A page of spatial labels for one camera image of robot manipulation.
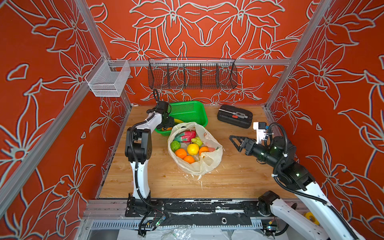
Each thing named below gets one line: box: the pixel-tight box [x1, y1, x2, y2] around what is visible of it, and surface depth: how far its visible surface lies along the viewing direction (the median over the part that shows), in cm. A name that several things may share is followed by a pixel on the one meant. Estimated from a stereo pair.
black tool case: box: [217, 104, 253, 129], surface depth 106 cm
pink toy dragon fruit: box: [173, 129, 197, 143], surface depth 94 cm
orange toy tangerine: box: [183, 155, 195, 164], surface depth 89 cm
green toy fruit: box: [170, 140, 181, 153], surface depth 92 cm
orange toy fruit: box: [199, 146, 209, 156], surface depth 91 cm
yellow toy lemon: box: [187, 143, 199, 156], surface depth 91 cm
